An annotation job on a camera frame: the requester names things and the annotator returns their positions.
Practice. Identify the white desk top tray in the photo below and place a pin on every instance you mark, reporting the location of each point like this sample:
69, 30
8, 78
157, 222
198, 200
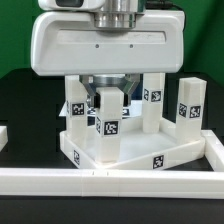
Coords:
138, 151

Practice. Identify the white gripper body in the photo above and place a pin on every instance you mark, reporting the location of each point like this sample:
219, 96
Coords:
66, 43

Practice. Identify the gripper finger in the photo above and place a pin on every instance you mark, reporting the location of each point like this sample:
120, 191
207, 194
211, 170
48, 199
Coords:
131, 82
93, 98

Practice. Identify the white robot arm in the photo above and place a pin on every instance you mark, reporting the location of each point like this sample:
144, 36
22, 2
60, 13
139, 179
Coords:
122, 14

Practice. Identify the white U-shaped marker base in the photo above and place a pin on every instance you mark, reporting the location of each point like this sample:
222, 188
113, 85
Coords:
125, 111

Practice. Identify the white L-shaped obstacle fence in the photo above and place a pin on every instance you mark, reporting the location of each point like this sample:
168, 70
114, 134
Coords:
111, 183

